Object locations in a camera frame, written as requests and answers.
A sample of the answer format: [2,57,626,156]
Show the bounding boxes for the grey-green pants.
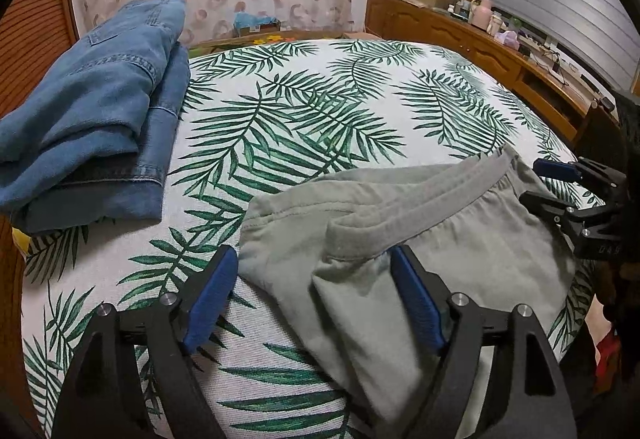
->
[239,147,578,438]

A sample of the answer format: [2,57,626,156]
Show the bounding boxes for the person's right hand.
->
[594,263,639,323]

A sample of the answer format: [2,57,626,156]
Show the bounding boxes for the wooden sideboard cabinet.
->
[364,0,620,147]

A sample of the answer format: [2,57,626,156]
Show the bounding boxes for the purple plush on cabinet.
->
[495,30,520,51]

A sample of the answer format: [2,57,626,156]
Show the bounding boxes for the yellow plush toy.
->
[12,228,32,254]

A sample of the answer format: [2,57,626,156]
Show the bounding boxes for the pink thermos bottle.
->
[469,0,492,30]

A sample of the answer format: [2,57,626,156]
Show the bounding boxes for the folded blue jeans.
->
[1,0,190,235]

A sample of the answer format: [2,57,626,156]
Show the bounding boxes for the palm leaf bed sheet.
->
[23,40,574,438]

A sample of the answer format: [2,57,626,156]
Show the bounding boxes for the cardboard box with blue cloth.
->
[233,12,281,37]

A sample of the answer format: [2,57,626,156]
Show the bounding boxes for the floral blanket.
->
[189,30,380,55]

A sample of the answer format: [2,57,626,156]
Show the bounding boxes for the wooden louvered wardrobe door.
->
[0,0,78,115]

